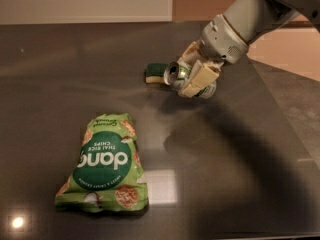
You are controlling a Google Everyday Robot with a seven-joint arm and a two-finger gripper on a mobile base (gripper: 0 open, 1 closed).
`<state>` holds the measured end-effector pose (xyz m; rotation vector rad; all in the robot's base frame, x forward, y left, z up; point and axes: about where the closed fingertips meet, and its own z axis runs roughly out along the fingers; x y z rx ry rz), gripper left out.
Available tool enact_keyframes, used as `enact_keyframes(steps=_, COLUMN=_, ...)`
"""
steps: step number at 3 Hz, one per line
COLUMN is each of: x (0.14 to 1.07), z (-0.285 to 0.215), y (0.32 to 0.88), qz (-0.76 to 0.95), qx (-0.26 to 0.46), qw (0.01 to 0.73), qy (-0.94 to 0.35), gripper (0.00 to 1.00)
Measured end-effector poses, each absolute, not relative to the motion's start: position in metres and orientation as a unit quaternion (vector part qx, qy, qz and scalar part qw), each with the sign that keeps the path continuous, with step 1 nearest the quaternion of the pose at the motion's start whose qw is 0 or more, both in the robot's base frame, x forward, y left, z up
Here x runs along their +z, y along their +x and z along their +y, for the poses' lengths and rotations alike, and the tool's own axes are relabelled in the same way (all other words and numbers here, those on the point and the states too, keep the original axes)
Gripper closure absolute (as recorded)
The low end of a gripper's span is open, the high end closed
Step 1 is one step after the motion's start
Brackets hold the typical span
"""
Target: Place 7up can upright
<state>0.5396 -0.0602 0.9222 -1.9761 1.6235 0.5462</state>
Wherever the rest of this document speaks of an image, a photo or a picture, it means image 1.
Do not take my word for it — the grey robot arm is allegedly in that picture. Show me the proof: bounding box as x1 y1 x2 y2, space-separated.
179 0 320 98

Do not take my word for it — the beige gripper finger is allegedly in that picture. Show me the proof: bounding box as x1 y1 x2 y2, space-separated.
178 60 221 98
178 40 204 66

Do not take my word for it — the green yellow sponge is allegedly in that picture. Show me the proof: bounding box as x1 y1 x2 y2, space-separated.
145 63 167 84

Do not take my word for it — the silver green 7up can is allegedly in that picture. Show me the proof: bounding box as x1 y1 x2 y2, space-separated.
163 62 217 99

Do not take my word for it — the green rice chips bag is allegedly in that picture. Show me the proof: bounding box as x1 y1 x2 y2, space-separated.
55 113 149 213

